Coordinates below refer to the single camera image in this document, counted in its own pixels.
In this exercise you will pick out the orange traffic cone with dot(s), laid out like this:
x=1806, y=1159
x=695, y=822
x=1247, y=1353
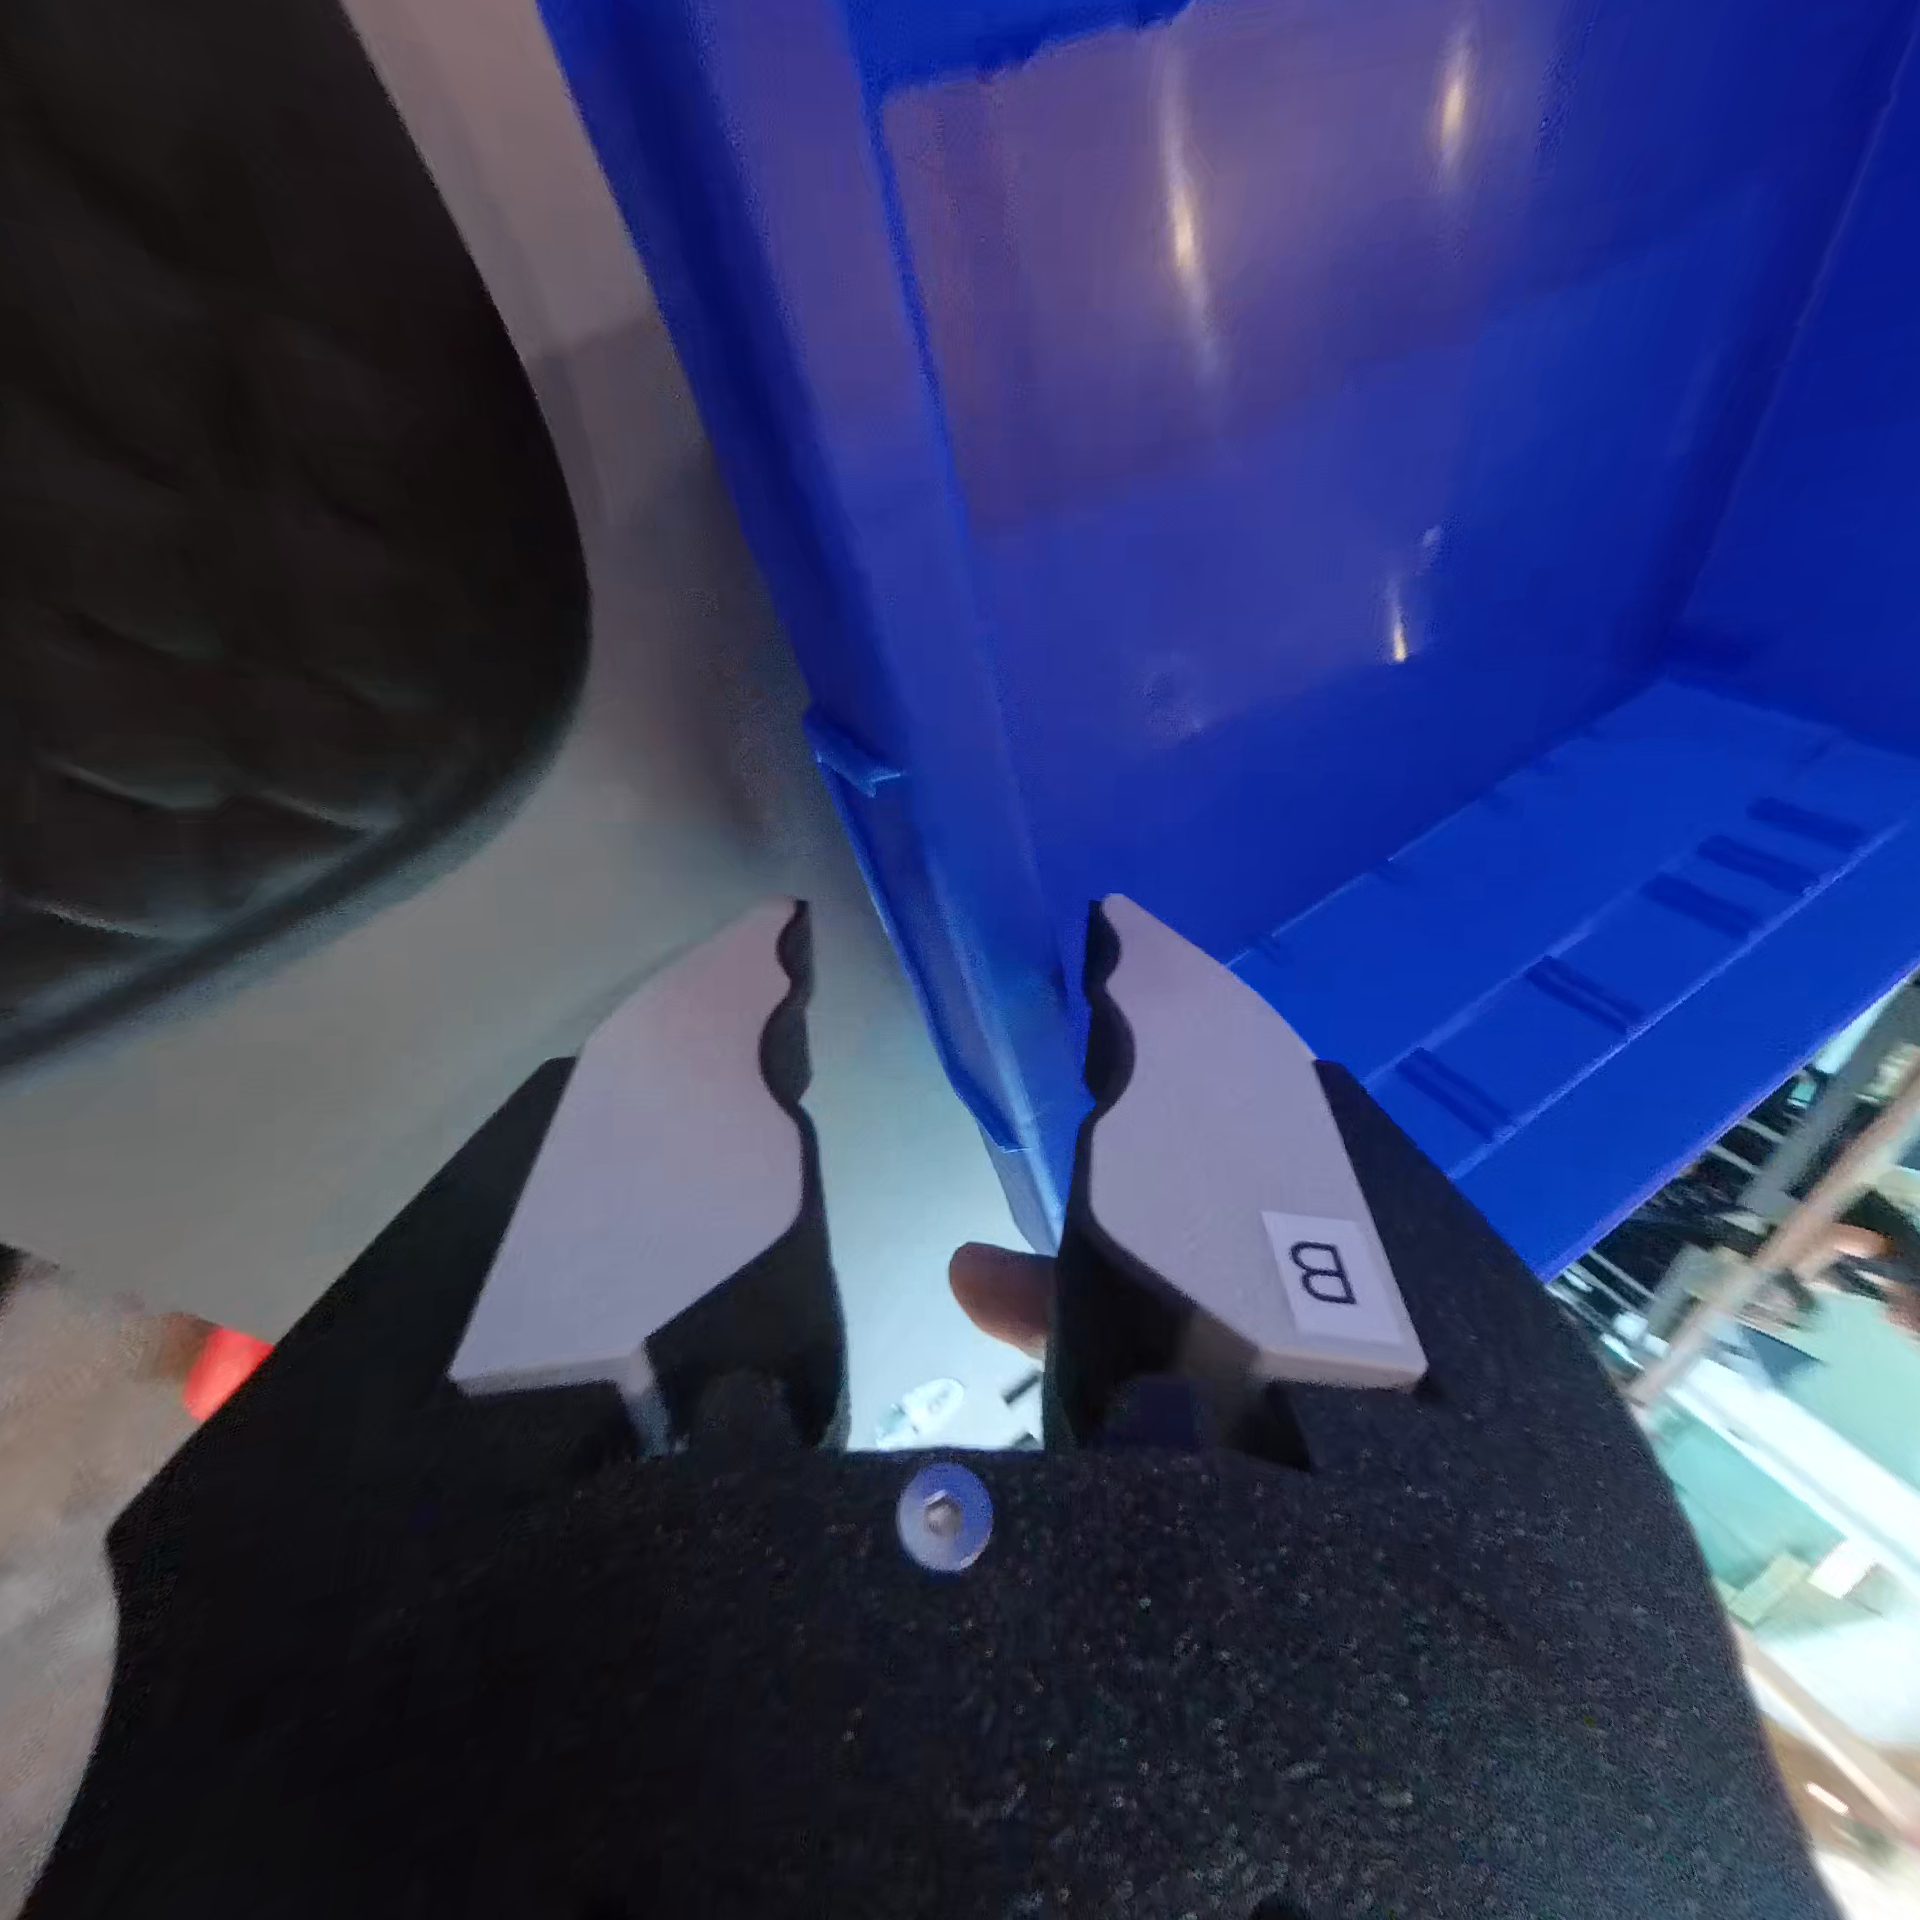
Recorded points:
x=226, y=1373

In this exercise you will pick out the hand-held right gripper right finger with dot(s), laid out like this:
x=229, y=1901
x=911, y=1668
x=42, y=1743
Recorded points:
x=1216, y=1170

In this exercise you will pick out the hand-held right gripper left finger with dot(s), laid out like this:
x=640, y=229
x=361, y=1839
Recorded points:
x=637, y=1187

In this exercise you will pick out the blue plastic bin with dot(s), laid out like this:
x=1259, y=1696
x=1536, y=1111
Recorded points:
x=1351, y=451

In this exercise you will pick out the black textured armrest pad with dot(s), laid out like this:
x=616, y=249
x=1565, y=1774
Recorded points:
x=241, y=511

